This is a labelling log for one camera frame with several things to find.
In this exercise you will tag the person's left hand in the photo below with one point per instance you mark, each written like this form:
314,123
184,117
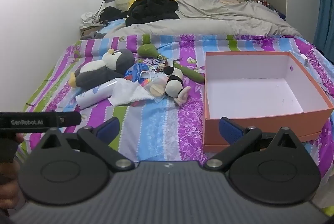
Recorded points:
9,187

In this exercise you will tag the grey white penguin plush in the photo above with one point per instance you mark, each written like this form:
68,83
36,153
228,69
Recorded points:
114,59

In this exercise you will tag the row of small bottles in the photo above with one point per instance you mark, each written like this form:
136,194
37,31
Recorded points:
261,1

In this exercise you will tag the grey cloth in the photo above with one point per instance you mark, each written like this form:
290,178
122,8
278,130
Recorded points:
91,36

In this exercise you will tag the small black garment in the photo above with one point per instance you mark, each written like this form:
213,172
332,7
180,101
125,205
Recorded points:
112,13

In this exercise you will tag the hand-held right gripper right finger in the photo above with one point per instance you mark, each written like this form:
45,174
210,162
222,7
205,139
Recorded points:
229,130

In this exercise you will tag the blue plastic bag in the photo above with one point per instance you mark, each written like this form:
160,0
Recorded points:
135,71

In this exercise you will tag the orange cardboard box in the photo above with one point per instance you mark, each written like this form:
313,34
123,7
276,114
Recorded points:
274,119

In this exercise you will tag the grey duvet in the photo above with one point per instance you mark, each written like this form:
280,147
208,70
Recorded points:
221,15

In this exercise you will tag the long green plush toy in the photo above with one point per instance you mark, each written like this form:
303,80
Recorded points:
147,50

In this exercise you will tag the pile of black clothes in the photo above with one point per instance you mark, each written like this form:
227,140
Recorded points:
151,9

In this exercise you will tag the small pink plush toy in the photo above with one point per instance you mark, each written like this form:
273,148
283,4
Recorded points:
182,94

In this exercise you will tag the black white panda plush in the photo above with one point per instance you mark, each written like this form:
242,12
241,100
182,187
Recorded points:
173,88

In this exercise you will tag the white crumpled cloth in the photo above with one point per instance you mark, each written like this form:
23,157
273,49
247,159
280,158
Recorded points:
87,19

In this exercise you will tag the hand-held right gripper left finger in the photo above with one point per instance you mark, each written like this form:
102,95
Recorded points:
109,128

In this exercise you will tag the white plastic bottle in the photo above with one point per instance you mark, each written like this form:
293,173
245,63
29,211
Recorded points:
94,96

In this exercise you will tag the blue curtain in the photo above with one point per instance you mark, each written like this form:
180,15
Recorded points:
325,17

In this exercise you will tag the small snack packet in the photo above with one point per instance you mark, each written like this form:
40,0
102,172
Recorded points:
162,66

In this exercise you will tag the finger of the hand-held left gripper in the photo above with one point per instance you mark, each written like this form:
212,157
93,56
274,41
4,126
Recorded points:
39,119

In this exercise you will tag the striped floral bedsheet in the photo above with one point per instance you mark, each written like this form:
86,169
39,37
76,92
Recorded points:
156,122

